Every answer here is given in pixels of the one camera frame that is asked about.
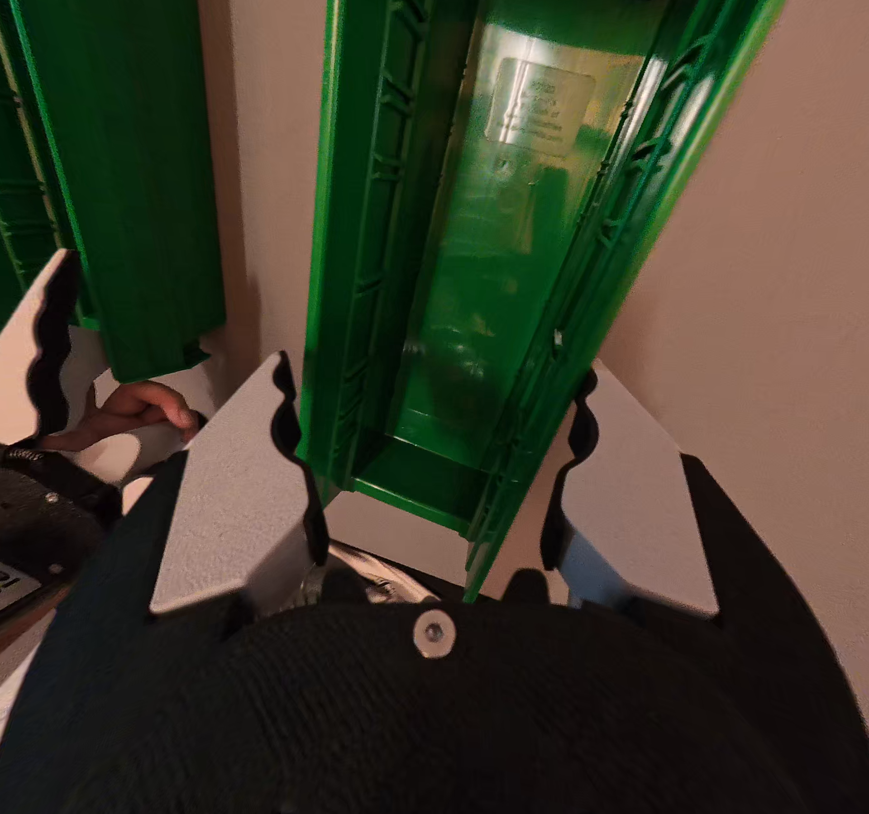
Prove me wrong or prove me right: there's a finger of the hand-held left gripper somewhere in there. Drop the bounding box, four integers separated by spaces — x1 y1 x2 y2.
0 251 82 446

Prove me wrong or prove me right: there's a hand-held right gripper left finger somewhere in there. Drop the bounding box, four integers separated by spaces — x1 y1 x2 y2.
150 352 329 618

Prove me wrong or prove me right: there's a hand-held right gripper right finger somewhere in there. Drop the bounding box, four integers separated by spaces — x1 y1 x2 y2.
541 369 721 618

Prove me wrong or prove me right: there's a green plastic bin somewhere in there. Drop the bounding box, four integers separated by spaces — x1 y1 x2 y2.
0 0 228 383
0 0 82 326
296 0 816 605

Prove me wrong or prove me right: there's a white patterned clothing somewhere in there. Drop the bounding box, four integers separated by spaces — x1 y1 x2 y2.
324 550 469 605

